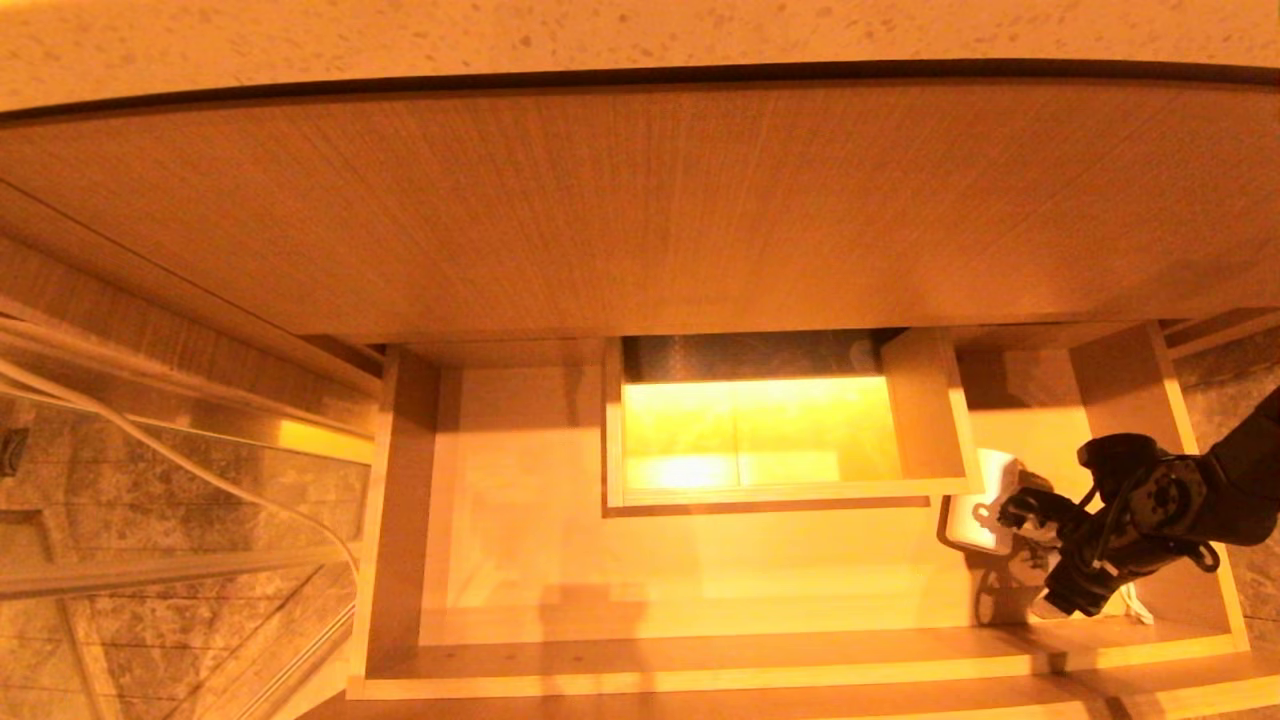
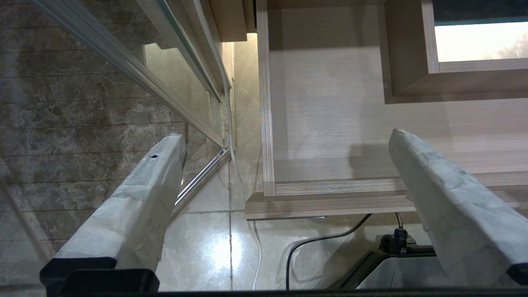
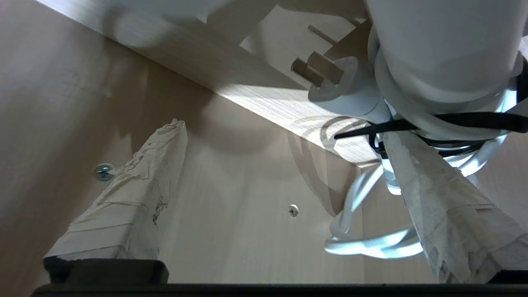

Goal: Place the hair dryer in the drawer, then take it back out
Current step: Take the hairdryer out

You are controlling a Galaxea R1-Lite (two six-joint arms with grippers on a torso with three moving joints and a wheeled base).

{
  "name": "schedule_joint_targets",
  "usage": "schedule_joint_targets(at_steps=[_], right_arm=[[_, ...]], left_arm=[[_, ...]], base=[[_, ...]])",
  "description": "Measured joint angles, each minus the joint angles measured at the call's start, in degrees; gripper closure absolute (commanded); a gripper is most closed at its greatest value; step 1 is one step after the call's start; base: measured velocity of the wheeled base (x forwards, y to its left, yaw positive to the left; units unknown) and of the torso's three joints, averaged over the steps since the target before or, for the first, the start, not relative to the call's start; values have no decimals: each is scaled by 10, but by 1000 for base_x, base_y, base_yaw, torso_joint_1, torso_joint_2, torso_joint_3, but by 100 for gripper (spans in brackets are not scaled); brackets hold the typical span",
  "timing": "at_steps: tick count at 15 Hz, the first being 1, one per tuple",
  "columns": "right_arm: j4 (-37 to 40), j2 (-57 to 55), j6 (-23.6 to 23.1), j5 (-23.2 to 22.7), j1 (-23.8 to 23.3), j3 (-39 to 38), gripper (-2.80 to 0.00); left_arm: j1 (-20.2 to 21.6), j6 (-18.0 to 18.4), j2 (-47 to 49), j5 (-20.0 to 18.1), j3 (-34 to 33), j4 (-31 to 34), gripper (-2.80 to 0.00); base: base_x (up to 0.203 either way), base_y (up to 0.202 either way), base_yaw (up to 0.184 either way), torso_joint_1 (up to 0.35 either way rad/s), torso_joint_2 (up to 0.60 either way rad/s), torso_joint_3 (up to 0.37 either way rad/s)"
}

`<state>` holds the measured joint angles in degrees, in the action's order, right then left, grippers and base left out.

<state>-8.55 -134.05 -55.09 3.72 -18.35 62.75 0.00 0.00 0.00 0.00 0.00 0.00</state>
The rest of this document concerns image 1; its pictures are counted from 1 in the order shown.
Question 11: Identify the wooden vanity cabinet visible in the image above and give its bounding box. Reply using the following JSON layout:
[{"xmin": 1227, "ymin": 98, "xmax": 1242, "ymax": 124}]
[{"xmin": 0, "ymin": 62, "xmax": 1280, "ymax": 399}]

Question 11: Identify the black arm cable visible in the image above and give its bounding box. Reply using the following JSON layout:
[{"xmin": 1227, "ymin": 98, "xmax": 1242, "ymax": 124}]
[{"xmin": 1075, "ymin": 455, "xmax": 1223, "ymax": 591}]

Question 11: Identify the wooden drawer pipe cutout box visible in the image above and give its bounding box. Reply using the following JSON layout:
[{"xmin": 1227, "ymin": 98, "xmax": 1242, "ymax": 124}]
[{"xmin": 600, "ymin": 325, "xmax": 977, "ymax": 517}]

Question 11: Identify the speckled stone countertop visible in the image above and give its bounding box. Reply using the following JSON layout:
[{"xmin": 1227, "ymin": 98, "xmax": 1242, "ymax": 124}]
[{"xmin": 0, "ymin": 0, "xmax": 1280, "ymax": 119}]

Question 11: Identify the glass shower partition metal frame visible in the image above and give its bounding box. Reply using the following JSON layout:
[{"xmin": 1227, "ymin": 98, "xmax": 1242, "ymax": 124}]
[{"xmin": 0, "ymin": 318, "xmax": 379, "ymax": 720}]

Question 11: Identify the wooden vanity drawer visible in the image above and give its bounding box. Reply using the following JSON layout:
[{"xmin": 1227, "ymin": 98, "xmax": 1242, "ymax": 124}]
[{"xmin": 290, "ymin": 318, "xmax": 1280, "ymax": 720}]

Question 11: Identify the thin white cable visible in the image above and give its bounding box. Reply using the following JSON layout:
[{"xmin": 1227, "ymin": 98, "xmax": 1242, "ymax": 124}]
[{"xmin": 0, "ymin": 355, "xmax": 361, "ymax": 576}]

